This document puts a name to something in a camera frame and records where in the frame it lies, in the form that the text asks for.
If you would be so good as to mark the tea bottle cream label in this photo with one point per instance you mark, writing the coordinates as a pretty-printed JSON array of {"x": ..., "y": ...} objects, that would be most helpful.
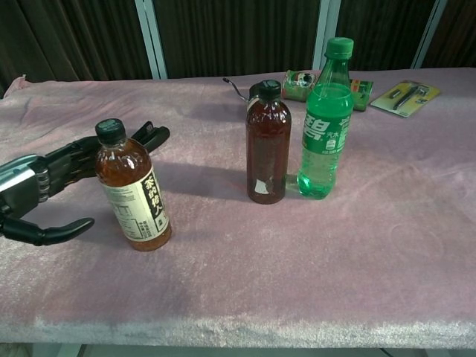
[{"x": 130, "y": 186}]

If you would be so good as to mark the white window frame post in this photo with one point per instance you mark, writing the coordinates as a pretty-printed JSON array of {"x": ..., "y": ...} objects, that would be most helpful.
[
  {"x": 152, "y": 37},
  {"x": 327, "y": 22},
  {"x": 427, "y": 33}
]

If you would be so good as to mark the yellow razor blister pack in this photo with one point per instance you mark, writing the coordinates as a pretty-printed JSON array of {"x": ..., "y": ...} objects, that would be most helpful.
[{"x": 405, "y": 98}]

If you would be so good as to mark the green snack can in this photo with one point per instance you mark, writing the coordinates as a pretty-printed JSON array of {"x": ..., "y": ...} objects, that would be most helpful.
[{"x": 297, "y": 85}]

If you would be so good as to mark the green plastic soda bottle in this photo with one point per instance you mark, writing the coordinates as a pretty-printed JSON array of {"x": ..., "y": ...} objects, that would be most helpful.
[{"x": 323, "y": 148}]

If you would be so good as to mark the dark brown curtain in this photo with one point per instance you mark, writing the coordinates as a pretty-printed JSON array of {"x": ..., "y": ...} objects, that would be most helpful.
[{"x": 238, "y": 33}]

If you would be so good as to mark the dark tea bottle torn label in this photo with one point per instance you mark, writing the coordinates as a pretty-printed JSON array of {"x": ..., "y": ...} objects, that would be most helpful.
[{"x": 267, "y": 148}]

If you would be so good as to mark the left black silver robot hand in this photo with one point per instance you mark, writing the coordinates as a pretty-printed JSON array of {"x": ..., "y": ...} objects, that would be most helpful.
[{"x": 26, "y": 175}]

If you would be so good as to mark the pink plush table cloth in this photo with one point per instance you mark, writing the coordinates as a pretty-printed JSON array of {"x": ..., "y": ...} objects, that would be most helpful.
[{"x": 238, "y": 279}]

